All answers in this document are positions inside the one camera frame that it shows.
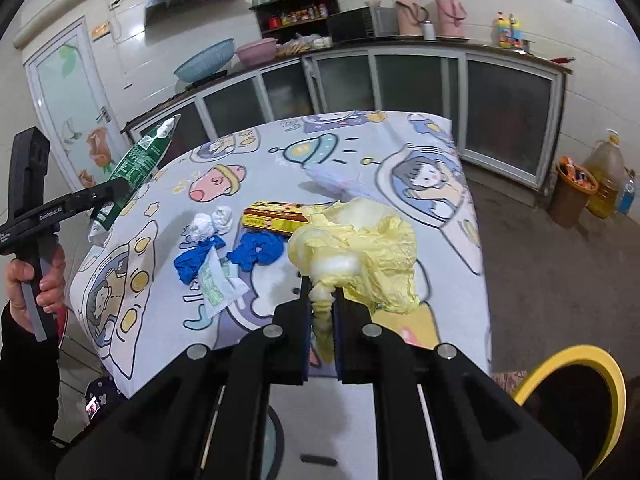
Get blue glove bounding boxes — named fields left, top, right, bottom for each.
left=174, top=235, right=226, bottom=285
left=226, top=231, right=284, bottom=273

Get black microwave oven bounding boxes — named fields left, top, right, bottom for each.
left=328, top=6, right=399, bottom=44

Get yellow detergent bottles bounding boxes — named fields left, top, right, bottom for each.
left=497, top=12, right=524, bottom=49

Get white tissue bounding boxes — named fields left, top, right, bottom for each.
left=186, top=206, right=233, bottom=242

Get black spice shelf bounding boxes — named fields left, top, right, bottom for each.
left=250, top=0, right=341, bottom=44

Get pink plastic basin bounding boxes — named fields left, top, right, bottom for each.
left=235, top=38, right=277, bottom=67

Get white foam fruit net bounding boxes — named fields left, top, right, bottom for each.
left=304, top=164, right=376, bottom=202

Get pink thermos left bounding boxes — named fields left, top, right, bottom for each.
left=396, top=0, right=428, bottom=37

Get person's left hand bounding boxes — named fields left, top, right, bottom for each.
left=3, top=244, right=68, bottom=335

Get brown plastic waste bucket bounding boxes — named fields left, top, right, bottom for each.
left=548, top=156, right=599, bottom=229

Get cartoon astronaut tablecloth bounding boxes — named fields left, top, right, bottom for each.
left=70, top=110, right=490, bottom=396

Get blue label water bottle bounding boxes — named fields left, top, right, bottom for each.
left=616, top=168, right=636, bottom=214

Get blue plastic basket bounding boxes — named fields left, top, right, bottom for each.
left=174, top=38, right=235, bottom=84

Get green white carton box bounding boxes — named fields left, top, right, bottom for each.
left=88, top=114, right=181, bottom=246

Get large cooking oil jug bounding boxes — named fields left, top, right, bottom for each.
left=584, top=129, right=626, bottom=219

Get kitchen counter cabinet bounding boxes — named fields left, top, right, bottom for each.
left=122, top=37, right=571, bottom=191

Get flower painted glass door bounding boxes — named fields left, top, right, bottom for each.
left=25, top=18, right=128, bottom=190

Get yellow plastic bag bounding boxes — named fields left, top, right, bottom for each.
left=288, top=197, right=439, bottom=364

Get pink thermos right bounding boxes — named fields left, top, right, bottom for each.
left=435, top=0, right=468, bottom=39

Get yellow red long box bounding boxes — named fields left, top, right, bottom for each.
left=241, top=200, right=307, bottom=236

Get pink thermos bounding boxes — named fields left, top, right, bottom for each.
left=396, top=0, right=428, bottom=37
left=435, top=0, right=468, bottom=39

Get white green wrapper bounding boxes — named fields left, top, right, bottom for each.
left=198, top=249, right=248, bottom=318

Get yellow rimmed black trash bin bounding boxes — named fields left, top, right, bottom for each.
left=512, top=344, right=627, bottom=478

